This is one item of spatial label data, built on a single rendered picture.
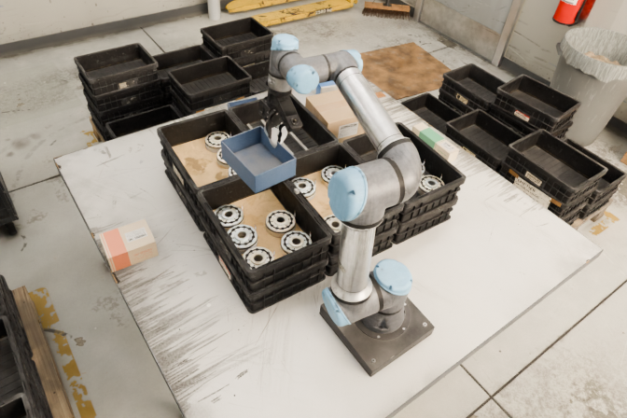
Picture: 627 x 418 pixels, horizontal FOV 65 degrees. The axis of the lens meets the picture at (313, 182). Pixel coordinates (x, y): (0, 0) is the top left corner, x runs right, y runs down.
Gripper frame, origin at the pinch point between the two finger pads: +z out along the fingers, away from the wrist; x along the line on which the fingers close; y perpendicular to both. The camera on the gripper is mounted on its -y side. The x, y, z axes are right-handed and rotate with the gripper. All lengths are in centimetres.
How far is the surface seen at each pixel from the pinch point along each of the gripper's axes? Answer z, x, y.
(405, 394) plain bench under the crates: 43, -5, -72
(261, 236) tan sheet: 30.5, 7.7, -8.2
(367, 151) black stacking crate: 24, -52, 9
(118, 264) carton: 45, 50, 13
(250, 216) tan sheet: 30.4, 6.6, 1.7
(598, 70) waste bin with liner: 26, -251, 18
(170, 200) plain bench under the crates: 45, 23, 36
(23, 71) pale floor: 116, 39, 293
